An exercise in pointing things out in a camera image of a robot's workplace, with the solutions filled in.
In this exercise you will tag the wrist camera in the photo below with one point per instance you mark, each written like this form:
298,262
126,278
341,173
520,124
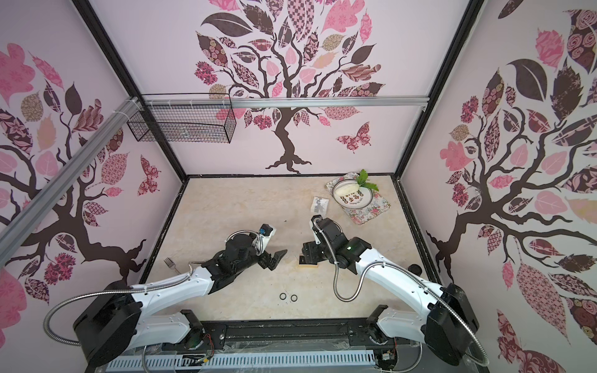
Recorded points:
326,226
265,234

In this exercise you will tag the black corner frame post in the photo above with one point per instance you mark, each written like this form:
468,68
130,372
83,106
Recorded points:
464,30

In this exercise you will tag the white slotted cable duct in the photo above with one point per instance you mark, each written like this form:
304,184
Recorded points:
295,359

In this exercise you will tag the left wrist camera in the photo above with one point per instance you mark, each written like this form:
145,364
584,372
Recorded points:
265,234

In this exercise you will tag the clear plastic ring bag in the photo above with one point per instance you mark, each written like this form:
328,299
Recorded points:
319,206

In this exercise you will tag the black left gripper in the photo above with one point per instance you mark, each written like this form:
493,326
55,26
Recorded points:
267,258

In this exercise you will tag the silver metal fork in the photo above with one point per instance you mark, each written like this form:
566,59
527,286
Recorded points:
171,264

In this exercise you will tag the white round printed plate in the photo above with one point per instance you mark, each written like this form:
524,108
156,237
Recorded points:
349,194

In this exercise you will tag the brown jar black lid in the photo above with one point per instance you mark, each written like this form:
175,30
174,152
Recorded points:
415,269

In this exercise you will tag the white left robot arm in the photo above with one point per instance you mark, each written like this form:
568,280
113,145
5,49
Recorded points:
126,317

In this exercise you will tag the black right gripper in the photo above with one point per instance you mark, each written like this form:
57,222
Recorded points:
310,252

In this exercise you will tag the rear aluminium rail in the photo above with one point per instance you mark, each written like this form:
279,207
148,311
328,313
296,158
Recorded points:
258,103

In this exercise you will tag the black wire basket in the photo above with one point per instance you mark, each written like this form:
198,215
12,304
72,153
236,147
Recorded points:
207,119

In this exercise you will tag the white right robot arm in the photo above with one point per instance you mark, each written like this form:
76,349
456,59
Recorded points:
440,318

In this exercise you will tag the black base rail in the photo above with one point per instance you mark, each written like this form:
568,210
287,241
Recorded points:
218,335

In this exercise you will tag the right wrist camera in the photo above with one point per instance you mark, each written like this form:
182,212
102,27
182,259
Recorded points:
326,226

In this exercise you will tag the white toy radish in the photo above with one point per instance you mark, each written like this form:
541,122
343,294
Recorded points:
354,186

